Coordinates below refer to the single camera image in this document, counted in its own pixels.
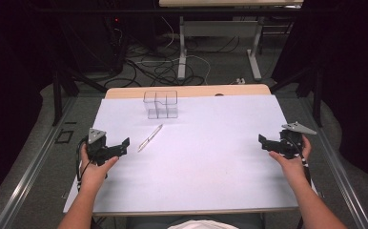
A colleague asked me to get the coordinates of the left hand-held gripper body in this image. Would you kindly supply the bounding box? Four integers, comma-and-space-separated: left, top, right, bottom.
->
85, 128, 112, 167

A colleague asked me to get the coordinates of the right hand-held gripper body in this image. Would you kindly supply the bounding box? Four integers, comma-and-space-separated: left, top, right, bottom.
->
279, 121, 317, 159

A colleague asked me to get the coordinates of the person's left hand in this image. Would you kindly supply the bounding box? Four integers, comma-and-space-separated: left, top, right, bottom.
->
79, 144, 120, 191

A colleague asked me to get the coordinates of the person's right hand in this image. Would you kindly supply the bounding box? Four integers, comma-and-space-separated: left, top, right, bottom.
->
269, 135, 313, 182

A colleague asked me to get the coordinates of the clear pen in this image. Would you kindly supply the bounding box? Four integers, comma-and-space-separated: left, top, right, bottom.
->
136, 123, 164, 154

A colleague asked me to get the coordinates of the clear plastic organizer box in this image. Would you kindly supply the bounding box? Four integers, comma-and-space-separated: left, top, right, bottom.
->
142, 90, 179, 120

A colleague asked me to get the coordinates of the black metal stand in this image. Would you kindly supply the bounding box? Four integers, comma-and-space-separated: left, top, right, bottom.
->
51, 61, 109, 127
268, 61, 325, 129

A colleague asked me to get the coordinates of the white table cover sheet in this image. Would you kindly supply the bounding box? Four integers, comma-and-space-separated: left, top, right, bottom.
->
62, 94, 317, 218

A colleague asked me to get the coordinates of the dark curtain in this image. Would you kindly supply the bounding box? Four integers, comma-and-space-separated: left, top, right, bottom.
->
0, 0, 57, 213
270, 0, 368, 189

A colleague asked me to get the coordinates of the person's white shirt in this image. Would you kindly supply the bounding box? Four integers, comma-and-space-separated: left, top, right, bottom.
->
167, 219, 239, 229

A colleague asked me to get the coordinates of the black computer tower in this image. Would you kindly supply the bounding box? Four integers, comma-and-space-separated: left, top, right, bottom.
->
76, 12, 128, 74

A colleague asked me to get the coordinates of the white-legged desk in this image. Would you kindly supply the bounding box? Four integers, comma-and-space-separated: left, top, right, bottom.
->
158, 0, 304, 82

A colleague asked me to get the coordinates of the black crossbar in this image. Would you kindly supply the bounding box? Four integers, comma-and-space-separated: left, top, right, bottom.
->
33, 7, 304, 15

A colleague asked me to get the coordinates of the left hand-held gripper cable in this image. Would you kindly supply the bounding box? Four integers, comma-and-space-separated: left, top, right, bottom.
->
75, 136, 92, 193

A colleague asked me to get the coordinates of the metal floor rail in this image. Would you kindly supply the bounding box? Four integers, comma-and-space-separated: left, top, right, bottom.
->
299, 95, 368, 229
0, 95, 79, 229

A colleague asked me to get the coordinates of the black floor cable bundle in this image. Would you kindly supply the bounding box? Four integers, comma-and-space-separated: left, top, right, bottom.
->
103, 33, 241, 89

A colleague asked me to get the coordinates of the white floor cable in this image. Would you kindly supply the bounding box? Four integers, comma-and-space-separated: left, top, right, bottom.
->
160, 15, 213, 86

